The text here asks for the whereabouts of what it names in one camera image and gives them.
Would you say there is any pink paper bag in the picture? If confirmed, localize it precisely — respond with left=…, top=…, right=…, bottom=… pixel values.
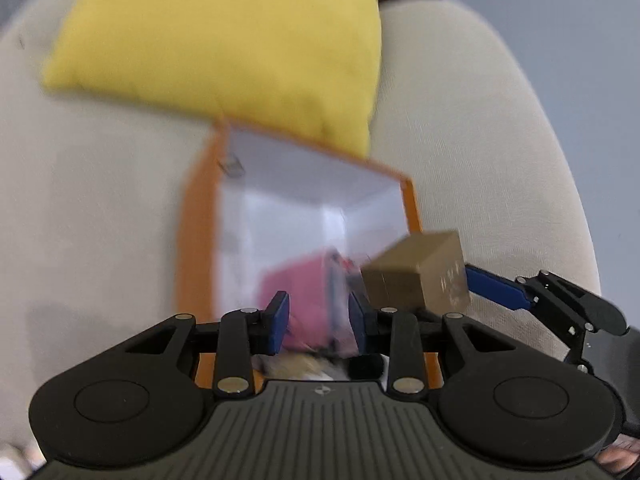
left=259, top=250, right=361, bottom=356

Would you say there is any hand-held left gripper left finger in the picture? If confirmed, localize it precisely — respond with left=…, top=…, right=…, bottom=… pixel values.
left=124, top=291, right=292, bottom=398

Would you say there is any beige sofa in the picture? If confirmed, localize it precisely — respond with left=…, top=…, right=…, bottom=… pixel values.
left=0, top=0, right=601, bottom=461

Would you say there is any orange box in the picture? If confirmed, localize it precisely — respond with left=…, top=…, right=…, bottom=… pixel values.
left=172, top=119, right=446, bottom=391

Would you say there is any gold gift box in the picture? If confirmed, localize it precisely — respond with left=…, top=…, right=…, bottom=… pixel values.
left=361, top=230, right=472, bottom=317

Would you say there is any yellow pillow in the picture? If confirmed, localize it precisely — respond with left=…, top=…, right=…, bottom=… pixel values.
left=41, top=0, right=383, bottom=157

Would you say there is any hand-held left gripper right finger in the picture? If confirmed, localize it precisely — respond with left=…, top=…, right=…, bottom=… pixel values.
left=348, top=292, right=507, bottom=398

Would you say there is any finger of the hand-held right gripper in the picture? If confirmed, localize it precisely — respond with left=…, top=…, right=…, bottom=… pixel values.
left=465, top=266, right=630, bottom=337

